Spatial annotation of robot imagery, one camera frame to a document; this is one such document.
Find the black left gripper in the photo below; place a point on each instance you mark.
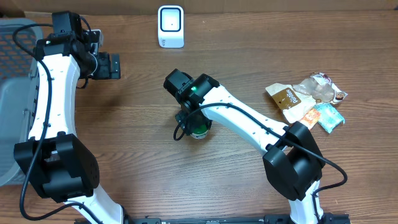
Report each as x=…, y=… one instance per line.
x=106, y=72

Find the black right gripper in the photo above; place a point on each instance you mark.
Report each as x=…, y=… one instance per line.
x=189, y=122

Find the green lid jar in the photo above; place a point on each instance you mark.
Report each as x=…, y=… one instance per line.
x=198, y=127

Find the brown white snack pouch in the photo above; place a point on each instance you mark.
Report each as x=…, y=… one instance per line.
x=295, y=101

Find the orange Kleenex tissue pack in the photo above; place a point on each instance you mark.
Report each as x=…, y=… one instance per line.
x=310, y=118

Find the teal wet wipes pack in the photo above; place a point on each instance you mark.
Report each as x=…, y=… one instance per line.
x=330, y=118

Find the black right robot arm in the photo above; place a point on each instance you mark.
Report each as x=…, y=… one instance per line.
x=291, y=157

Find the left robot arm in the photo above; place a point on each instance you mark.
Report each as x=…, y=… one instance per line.
x=55, y=162

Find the white barcode scanner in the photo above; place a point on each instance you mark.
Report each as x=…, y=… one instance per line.
x=170, y=26

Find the grey plastic mesh basket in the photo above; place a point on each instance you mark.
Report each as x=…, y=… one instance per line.
x=19, y=83

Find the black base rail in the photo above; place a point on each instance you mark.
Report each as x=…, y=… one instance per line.
x=328, y=218

